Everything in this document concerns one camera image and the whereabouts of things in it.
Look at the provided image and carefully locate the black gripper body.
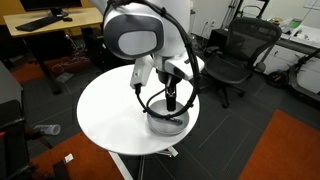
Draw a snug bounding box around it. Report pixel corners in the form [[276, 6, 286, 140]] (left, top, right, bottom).
[[156, 68, 178, 88]]

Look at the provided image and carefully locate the dark marker with teal cap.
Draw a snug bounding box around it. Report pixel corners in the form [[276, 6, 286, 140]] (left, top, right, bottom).
[[165, 116, 185, 126]]

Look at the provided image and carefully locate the grey metal bowl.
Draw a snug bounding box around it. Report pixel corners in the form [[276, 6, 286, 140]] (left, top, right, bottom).
[[146, 98, 190, 136]]

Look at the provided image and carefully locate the black computer tower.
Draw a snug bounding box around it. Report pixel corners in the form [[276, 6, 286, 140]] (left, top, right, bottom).
[[81, 26, 118, 73]]

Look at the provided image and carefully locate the white metal table base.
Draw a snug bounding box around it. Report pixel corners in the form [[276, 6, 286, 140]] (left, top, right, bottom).
[[108, 146, 179, 180]]

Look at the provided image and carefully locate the black mesh office chair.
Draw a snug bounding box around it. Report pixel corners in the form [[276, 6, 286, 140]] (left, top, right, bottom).
[[200, 17, 283, 109]]

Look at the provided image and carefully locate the black tripod stand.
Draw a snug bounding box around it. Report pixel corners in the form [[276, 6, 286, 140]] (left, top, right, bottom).
[[221, 0, 271, 29]]

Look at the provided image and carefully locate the grey power strip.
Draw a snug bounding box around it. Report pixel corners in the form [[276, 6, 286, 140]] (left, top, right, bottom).
[[55, 72, 75, 83]]

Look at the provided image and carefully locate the light wooden desk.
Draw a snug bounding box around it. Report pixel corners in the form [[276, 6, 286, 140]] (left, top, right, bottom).
[[3, 7, 104, 94]]

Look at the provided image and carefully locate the small white floor tag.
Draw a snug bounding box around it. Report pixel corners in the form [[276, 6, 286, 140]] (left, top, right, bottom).
[[63, 153, 74, 164]]

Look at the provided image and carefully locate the white cabinet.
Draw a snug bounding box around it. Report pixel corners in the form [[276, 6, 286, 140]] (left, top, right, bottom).
[[256, 19, 320, 94]]

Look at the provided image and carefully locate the clear plastic bag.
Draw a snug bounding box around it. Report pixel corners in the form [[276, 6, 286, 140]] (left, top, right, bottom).
[[33, 123, 62, 136]]

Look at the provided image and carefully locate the black electric scooter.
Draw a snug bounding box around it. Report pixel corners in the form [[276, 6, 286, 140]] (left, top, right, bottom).
[[264, 48, 320, 104]]

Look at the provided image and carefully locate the black monitor on stand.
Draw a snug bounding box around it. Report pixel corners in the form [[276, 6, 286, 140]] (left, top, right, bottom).
[[19, 0, 83, 18]]

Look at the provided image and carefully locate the black keyboard on wooden desk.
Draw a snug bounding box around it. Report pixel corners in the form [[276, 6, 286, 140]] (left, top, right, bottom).
[[14, 15, 64, 33]]

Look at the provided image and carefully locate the black robot stand platform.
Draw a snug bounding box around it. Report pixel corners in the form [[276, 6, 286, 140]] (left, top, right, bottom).
[[0, 61, 38, 180]]

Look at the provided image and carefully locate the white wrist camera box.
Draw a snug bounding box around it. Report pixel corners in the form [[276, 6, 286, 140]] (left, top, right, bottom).
[[129, 54, 156, 90]]

